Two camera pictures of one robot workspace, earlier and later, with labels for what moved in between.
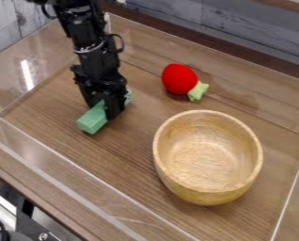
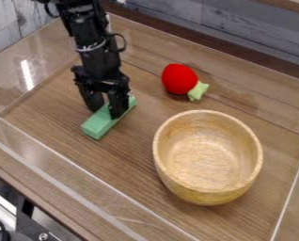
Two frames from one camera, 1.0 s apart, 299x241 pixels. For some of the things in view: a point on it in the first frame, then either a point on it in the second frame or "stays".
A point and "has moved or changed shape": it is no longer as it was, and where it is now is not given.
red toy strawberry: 182,81 stays
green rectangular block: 97,117 has moved or changed shape
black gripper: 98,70 stays
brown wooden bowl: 208,155 stays
